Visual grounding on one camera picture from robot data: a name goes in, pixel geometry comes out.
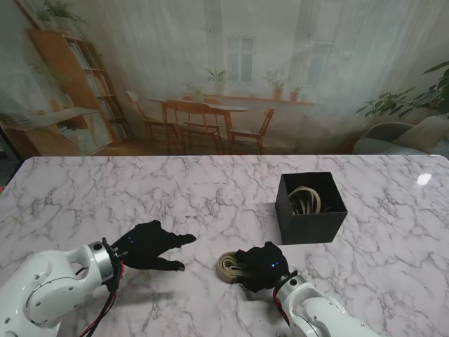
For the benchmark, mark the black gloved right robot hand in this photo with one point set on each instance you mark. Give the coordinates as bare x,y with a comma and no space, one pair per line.
263,268

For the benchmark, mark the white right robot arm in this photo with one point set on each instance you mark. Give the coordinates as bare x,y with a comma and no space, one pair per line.
315,309

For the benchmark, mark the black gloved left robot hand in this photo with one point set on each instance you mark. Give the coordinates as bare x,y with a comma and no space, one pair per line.
147,247

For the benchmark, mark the beige woven belt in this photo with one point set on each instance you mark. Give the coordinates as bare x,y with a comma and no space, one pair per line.
305,201

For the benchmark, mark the printed room scene backdrop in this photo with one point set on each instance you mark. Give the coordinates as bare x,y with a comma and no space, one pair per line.
224,52

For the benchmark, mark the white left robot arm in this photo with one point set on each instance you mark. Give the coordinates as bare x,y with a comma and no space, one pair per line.
52,288

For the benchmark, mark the beige woven belt looped end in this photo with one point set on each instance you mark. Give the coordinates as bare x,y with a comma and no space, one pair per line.
228,268

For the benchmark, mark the black square storage box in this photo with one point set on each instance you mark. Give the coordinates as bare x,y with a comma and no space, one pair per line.
308,228

